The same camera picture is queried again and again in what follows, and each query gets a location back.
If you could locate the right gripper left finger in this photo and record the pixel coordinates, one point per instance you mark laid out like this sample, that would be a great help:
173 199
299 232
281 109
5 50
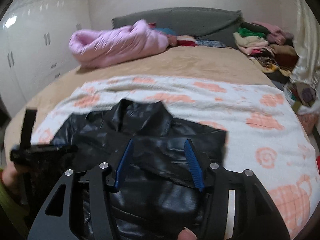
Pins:
60 217

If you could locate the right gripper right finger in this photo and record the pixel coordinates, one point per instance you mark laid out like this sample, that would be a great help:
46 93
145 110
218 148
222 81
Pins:
238 206

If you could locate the black leather jacket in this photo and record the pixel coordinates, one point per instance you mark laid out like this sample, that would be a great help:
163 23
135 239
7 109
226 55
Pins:
158 198

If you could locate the white plastic bag of clothes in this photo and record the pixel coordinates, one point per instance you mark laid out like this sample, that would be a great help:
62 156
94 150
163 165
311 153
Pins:
304 101

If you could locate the pile of folded clothes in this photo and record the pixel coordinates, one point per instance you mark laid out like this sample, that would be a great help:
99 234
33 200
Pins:
268 46

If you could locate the person's left hand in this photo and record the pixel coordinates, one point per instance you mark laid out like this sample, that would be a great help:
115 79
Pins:
10 177

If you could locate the person's right hand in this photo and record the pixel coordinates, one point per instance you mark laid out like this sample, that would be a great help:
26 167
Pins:
186 234

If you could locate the white pink patterned blanket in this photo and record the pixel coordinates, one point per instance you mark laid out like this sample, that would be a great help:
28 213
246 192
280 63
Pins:
264 133

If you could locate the white wardrobe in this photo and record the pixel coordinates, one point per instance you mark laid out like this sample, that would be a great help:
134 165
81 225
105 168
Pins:
35 37

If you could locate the pink puffy quilt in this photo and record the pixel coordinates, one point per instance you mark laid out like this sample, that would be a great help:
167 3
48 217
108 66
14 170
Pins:
100 49

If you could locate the beige bed sheet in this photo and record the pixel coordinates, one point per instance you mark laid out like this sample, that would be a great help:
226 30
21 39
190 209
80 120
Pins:
218 64

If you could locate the grey bed headboard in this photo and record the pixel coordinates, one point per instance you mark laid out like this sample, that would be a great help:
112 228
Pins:
201 23

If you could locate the cream satin curtain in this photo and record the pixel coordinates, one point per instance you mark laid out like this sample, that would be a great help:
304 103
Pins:
306 44

